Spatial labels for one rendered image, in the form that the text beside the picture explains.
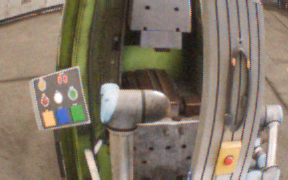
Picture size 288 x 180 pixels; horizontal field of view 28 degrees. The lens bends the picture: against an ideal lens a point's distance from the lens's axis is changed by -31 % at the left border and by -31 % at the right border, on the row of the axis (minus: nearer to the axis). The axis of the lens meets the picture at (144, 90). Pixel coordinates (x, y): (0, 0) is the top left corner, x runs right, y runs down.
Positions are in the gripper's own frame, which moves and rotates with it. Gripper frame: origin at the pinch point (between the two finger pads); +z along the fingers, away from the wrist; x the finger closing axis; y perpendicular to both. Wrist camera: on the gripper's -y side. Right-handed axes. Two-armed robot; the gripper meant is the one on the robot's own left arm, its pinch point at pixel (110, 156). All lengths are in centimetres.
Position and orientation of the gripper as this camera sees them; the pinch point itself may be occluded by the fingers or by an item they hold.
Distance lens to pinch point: 346.7
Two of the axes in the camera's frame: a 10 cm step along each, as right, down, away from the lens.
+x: 10.0, 0.5, 0.1
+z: -0.5, 9.2, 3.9
